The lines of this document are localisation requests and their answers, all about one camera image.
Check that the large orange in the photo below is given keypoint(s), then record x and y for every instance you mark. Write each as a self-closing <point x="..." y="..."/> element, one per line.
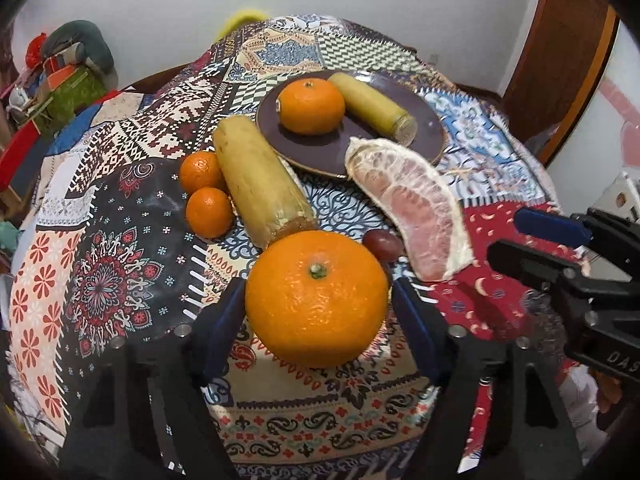
<point x="315" y="310"/>

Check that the red grape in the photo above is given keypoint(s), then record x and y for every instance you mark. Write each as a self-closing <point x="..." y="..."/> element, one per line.
<point x="382" y="244"/>

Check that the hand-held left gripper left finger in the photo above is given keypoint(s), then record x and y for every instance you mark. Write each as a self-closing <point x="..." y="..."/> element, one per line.
<point x="219" y="332"/>

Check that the peeled pomelo segment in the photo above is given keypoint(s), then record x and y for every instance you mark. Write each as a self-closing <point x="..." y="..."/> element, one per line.
<point x="415" y="210"/>

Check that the medium orange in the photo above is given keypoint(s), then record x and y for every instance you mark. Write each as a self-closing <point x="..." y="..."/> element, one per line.
<point x="311" y="106"/>

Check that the dark purple plate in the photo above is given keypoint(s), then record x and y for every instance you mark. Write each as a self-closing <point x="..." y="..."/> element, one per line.
<point x="320" y="152"/>

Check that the small mandarin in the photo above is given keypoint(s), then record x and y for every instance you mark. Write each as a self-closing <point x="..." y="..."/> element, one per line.
<point x="199" y="172"/>
<point x="209" y="213"/>

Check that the wooden door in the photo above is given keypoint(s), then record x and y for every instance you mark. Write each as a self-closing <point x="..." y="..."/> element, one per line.
<point x="565" y="60"/>

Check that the patchwork patterned tablecloth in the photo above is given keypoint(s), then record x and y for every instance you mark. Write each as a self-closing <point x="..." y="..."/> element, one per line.
<point x="125" y="240"/>

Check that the yellow fuzzy item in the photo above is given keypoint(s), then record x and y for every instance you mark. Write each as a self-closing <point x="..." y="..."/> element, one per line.
<point x="239" y="21"/>

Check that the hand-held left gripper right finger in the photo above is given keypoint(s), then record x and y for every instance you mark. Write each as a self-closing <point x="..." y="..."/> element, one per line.
<point x="419" y="332"/>

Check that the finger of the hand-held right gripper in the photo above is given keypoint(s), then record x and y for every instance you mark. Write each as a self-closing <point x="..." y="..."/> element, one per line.
<point x="530" y="260"/>
<point x="550" y="225"/>

